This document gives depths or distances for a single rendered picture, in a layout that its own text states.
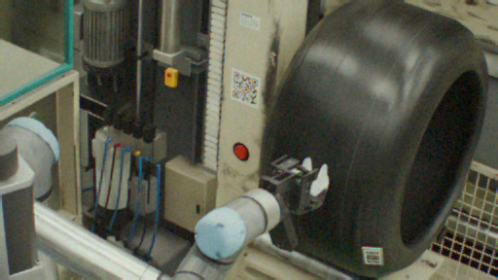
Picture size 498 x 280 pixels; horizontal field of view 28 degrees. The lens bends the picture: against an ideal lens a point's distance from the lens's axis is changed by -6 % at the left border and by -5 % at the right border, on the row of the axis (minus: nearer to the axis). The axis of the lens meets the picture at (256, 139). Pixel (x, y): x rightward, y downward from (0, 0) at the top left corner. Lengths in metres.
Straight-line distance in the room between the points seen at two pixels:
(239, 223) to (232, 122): 0.67
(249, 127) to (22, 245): 0.98
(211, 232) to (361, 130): 0.40
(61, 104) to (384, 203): 0.75
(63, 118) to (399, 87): 0.76
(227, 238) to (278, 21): 0.64
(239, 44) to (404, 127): 0.47
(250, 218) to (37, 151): 0.40
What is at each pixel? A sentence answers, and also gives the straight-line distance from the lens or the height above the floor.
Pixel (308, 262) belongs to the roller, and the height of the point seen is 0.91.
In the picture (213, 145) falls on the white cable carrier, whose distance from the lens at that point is 2.43.
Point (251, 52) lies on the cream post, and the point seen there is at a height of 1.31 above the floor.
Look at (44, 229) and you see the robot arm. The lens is 1.72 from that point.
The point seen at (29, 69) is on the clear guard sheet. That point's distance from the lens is 2.16.
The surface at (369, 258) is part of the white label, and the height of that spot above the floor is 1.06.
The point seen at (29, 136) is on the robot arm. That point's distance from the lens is 1.84.
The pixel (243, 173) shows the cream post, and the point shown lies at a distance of 2.39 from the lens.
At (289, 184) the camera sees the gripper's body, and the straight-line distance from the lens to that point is 1.83.
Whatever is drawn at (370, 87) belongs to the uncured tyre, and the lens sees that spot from 1.97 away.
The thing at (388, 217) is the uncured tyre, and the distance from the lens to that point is 2.02.
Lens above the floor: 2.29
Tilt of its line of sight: 31 degrees down
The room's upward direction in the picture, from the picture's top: 4 degrees clockwise
